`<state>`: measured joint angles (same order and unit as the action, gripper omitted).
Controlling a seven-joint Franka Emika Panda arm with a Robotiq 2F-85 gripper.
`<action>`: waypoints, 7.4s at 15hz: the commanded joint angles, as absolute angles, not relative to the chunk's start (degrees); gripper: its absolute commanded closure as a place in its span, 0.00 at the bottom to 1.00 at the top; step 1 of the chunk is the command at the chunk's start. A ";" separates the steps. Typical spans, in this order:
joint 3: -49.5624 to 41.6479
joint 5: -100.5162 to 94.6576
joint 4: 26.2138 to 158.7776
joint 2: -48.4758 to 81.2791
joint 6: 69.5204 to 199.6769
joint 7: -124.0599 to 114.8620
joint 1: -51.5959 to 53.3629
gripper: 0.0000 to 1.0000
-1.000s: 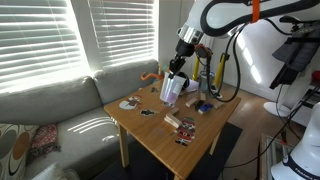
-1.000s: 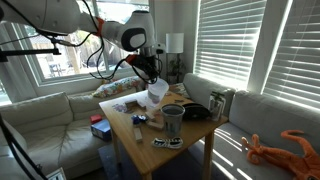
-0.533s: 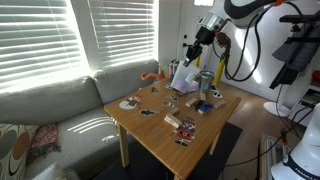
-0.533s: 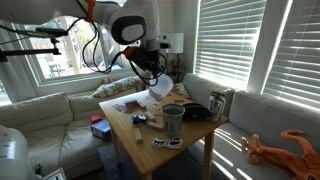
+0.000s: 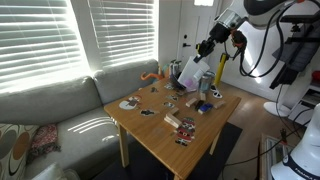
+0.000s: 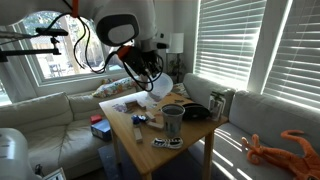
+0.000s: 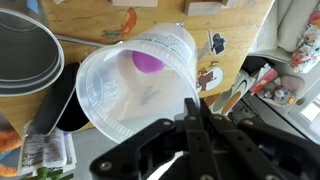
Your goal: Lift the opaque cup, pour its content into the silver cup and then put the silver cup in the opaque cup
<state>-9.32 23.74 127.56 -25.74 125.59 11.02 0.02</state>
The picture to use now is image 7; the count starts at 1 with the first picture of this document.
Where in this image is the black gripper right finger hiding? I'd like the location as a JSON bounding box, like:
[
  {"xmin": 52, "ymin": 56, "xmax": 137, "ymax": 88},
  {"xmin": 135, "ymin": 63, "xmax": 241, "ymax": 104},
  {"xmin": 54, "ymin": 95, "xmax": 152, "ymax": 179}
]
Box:
[{"xmin": 200, "ymin": 99, "xmax": 287, "ymax": 180}]

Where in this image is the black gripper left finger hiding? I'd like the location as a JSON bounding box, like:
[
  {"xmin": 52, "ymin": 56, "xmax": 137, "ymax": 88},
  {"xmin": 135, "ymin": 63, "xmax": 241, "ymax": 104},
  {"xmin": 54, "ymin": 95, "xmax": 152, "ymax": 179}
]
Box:
[{"xmin": 184, "ymin": 98, "xmax": 219, "ymax": 180}]

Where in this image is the translucent plastic cup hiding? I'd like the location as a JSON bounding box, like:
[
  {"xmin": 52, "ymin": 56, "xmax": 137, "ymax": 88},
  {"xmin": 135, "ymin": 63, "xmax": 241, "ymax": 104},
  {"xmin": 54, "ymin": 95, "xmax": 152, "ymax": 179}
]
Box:
[{"xmin": 76, "ymin": 23, "xmax": 200, "ymax": 143}]

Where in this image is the purple ball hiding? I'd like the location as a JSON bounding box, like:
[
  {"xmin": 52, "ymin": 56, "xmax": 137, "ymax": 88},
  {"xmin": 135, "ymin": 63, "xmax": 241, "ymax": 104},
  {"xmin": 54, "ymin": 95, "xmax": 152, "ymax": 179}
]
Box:
[{"xmin": 132, "ymin": 51, "xmax": 165, "ymax": 74}]

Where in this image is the silver metal cup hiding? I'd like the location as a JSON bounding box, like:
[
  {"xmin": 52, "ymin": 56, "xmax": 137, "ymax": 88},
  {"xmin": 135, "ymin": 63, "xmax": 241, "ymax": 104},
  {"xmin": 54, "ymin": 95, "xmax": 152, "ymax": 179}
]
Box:
[{"xmin": 0, "ymin": 5, "xmax": 64, "ymax": 97}]

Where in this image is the patterned circle cushion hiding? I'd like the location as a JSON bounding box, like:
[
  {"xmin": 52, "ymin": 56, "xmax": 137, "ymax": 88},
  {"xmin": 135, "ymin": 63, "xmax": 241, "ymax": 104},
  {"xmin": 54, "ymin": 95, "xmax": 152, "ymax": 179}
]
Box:
[{"xmin": 205, "ymin": 70, "xmax": 256, "ymax": 115}]

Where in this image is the small dark sticker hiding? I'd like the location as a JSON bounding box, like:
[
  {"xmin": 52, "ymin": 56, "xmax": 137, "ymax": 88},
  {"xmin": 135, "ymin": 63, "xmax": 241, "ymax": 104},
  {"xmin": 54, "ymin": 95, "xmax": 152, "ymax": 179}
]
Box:
[{"xmin": 208, "ymin": 30, "xmax": 226, "ymax": 56}]

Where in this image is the wooden table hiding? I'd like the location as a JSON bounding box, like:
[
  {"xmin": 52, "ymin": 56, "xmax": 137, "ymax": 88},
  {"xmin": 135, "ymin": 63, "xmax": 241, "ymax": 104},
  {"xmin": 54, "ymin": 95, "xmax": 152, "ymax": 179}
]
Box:
[{"xmin": 0, "ymin": 0, "xmax": 276, "ymax": 138}]

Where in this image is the paper booklet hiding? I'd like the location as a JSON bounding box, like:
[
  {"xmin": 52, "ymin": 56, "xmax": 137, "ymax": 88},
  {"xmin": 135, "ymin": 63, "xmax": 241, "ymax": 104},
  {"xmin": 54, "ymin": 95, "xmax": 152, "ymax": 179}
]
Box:
[{"xmin": 18, "ymin": 121, "xmax": 77, "ymax": 175}]

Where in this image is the wooden block right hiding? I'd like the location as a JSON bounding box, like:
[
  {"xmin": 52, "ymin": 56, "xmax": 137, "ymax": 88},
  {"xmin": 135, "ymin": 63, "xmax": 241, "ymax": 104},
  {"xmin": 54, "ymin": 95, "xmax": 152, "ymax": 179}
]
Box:
[{"xmin": 184, "ymin": 0, "xmax": 222, "ymax": 16}]

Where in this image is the light wooden block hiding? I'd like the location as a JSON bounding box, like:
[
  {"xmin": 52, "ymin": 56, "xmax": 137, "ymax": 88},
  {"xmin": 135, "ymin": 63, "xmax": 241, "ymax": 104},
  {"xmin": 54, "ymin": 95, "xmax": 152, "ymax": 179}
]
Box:
[{"xmin": 111, "ymin": 0, "xmax": 158, "ymax": 7}]

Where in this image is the orange toy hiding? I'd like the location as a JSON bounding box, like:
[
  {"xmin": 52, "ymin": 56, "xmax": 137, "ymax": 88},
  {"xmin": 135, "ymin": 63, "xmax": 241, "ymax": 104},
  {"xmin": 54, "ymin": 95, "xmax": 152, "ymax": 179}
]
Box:
[{"xmin": 0, "ymin": 129, "xmax": 22, "ymax": 177}]

